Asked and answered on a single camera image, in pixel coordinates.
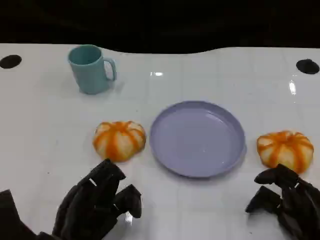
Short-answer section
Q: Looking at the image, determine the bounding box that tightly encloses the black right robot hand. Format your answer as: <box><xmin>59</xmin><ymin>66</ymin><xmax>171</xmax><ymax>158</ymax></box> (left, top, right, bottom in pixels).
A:
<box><xmin>245</xmin><ymin>163</ymin><xmax>320</xmax><ymax>240</ymax></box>

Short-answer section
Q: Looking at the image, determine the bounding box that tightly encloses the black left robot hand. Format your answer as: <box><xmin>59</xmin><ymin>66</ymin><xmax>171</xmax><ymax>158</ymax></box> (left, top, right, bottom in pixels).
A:
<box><xmin>52</xmin><ymin>158</ymin><xmax>143</xmax><ymax>240</ymax></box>

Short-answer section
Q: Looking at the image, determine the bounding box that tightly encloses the orange and white bread roll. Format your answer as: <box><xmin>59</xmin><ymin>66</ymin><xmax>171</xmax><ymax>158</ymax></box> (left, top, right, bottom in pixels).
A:
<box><xmin>92</xmin><ymin>120</ymin><xmax>147</xmax><ymax>163</ymax></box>
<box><xmin>256</xmin><ymin>130</ymin><xmax>315</xmax><ymax>175</ymax></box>

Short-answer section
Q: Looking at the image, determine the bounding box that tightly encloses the lilac plate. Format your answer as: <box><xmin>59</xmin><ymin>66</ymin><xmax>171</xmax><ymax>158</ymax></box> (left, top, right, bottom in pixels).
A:
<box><xmin>149</xmin><ymin>100</ymin><xmax>247</xmax><ymax>179</ymax></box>

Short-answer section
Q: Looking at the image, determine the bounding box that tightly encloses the pale green mug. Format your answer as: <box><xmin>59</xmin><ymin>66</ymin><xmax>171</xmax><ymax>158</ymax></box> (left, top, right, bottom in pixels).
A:
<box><xmin>67</xmin><ymin>44</ymin><xmax>118</xmax><ymax>95</ymax></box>

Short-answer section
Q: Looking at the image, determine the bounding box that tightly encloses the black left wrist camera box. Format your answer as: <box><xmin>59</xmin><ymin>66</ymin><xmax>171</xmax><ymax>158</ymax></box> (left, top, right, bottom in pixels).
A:
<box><xmin>0</xmin><ymin>189</ymin><xmax>42</xmax><ymax>240</ymax></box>

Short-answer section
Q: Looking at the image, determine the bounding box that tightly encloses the black table cable hole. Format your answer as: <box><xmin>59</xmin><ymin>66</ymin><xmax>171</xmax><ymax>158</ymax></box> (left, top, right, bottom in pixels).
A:
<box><xmin>0</xmin><ymin>54</ymin><xmax>23</xmax><ymax>70</ymax></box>
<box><xmin>295</xmin><ymin>58</ymin><xmax>320</xmax><ymax>75</ymax></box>

